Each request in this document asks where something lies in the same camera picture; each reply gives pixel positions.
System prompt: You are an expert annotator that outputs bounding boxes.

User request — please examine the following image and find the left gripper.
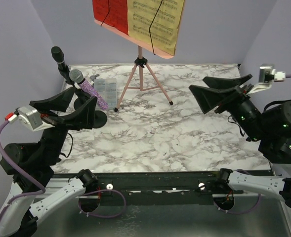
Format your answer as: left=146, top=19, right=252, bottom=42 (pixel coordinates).
left=32, top=87, right=98, bottom=165

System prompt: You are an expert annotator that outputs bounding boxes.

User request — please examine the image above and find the black microphone stand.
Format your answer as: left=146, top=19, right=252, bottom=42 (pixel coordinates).
left=74, top=89, right=107, bottom=129
left=58, top=63, right=90, bottom=110

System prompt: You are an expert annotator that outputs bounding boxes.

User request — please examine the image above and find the purple glitter microphone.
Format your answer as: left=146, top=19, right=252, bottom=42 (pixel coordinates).
left=69, top=69, right=108, bottom=110

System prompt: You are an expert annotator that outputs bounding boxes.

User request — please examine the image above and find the black microphone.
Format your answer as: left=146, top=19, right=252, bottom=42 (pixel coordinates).
left=51, top=46, right=68, bottom=71

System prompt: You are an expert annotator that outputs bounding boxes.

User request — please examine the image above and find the pink music stand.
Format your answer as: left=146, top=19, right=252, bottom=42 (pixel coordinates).
left=92, top=0, right=185, bottom=112

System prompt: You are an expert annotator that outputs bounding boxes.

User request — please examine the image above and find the yellow sheet music page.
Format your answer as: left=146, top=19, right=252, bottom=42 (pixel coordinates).
left=127, top=0, right=185, bottom=58

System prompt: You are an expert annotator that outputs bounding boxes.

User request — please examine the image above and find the red sheet music page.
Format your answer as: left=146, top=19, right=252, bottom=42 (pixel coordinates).
left=92, top=0, right=128, bottom=35

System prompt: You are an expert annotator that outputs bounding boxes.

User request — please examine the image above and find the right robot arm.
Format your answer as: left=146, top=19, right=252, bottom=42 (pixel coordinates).
left=189, top=75, right=291, bottom=212

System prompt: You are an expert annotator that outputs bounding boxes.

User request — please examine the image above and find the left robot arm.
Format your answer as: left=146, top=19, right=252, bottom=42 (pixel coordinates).
left=0, top=87, right=98, bottom=237

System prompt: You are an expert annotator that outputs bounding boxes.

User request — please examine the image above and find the white and grey small fitting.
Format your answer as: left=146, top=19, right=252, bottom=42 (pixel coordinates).
left=89, top=74, right=100, bottom=82

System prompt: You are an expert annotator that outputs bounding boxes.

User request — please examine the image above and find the clear plastic parts box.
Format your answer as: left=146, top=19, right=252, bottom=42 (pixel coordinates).
left=93, top=78, right=118, bottom=109

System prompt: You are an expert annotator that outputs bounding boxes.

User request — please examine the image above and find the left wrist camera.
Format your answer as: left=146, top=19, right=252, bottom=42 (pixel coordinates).
left=5, top=105, right=54, bottom=132

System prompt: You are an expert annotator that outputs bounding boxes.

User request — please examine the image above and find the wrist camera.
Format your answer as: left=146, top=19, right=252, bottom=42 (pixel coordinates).
left=247, top=64, right=286, bottom=95
left=5, top=105, right=54, bottom=132

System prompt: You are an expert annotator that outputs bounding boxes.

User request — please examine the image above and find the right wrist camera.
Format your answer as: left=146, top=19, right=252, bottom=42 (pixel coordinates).
left=247, top=64, right=286, bottom=95

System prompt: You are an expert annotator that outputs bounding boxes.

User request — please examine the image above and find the aluminium frame rail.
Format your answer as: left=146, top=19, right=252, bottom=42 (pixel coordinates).
left=26, top=170, right=288, bottom=207

